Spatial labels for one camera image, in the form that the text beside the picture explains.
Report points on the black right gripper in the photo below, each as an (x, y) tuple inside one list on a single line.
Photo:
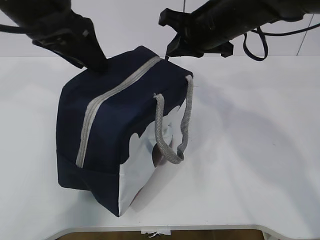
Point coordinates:
[(196, 34)]

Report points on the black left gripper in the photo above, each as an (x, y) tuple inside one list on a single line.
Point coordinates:
[(61, 27)]

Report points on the navy blue lunch bag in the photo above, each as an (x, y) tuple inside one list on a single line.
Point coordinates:
[(113, 129)]

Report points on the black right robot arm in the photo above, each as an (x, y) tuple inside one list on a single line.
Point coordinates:
[(238, 17)]

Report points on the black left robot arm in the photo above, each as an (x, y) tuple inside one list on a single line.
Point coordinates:
[(14, 10)]

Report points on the white tape label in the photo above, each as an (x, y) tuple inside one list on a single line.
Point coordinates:
[(153, 232)]

